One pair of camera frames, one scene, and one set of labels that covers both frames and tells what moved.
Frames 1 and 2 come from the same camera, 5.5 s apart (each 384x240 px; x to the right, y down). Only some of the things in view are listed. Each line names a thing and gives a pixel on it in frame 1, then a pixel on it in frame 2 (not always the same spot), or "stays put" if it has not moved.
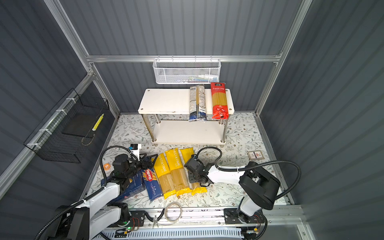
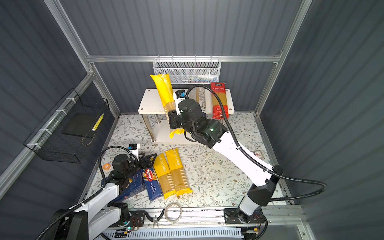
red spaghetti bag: x=219 y=101 stays put
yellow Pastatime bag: x=195 y=187 to x=163 y=83
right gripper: x=191 y=179 to x=173 y=116
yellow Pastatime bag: x=162 y=169 stays put
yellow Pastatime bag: x=180 y=179 stays put
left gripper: x=149 y=164 stays put
